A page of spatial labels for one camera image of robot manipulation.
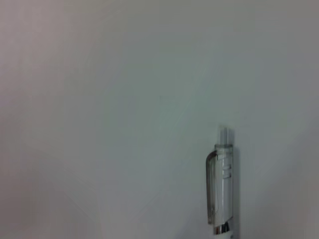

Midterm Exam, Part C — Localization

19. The grey and white pen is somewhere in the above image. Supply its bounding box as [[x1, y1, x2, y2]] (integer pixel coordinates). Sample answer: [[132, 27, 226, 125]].
[[205, 125, 237, 239]]

